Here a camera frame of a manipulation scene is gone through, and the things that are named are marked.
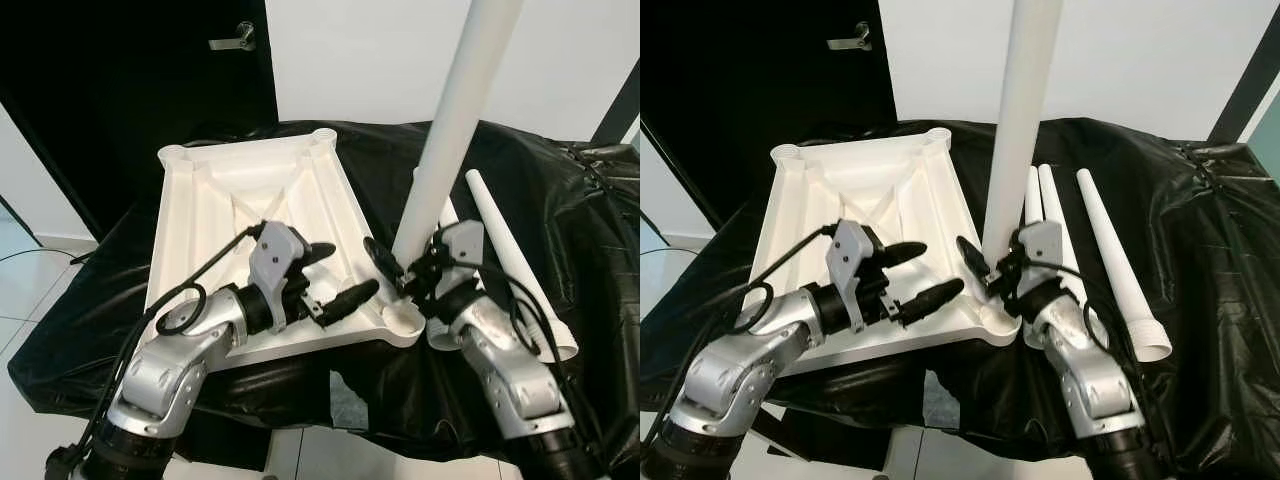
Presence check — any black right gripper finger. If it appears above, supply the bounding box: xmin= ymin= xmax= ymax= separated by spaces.
xmin=956 ymin=236 xmax=993 ymax=281
xmin=365 ymin=238 xmax=407 ymax=284

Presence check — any black plastic cover sheet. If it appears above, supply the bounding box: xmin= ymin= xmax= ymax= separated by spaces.
xmin=8 ymin=120 xmax=641 ymax=471
xmin=640 ymin=118 xmax=1280 ymax=471

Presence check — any teal glass panel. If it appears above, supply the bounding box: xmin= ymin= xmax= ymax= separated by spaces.
xmin=1240 ymin=85 xmax=1280 ymax=151

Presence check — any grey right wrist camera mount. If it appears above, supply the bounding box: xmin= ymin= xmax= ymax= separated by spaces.
xmin=438 ymin=221 xmax=487 ymax=291
xmin=1018 ymin=221 xmax=1063 ymax=291

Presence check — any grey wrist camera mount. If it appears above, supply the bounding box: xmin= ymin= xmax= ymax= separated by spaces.
xmin=249 ymin=222 xmax=312 ymax=331
xmin=1018 ymin=221 xmax=1063 ymax=291
xmin=832 ymin=220 xmax=881 ymax=333
xmin=438 ymin=221 xmax=487 ymax=291

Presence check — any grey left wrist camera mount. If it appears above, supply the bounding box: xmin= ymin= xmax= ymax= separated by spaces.
xmin=832 ymin=220 xmax=881 ymax=333
xmin=249 ymin=222 xmax=312 ymax=331

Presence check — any silver door handle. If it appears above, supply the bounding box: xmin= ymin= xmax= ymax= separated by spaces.
xmin=208 ymin=22 xmax=256 ymax=53
xmin=827 ymin=22 xmax=874 ymax=51

